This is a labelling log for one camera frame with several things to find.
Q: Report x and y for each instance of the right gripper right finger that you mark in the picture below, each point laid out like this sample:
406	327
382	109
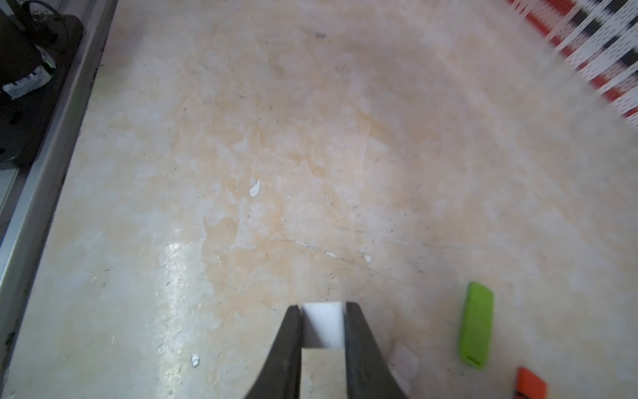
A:
367	374

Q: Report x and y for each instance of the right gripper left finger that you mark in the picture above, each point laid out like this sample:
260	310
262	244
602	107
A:
280	377

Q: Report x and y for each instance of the white usb drive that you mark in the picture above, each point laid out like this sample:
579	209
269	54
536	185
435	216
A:
323	325

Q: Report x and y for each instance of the green usb drive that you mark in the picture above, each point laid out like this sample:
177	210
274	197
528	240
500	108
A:
476	326

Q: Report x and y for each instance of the red usb drive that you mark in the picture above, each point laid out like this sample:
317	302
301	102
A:
529	386

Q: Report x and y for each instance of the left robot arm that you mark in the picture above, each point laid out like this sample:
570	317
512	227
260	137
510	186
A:
26	101

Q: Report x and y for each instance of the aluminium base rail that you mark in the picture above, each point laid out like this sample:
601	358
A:
30	194

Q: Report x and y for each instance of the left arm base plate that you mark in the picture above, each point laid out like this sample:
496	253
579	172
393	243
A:
60	39

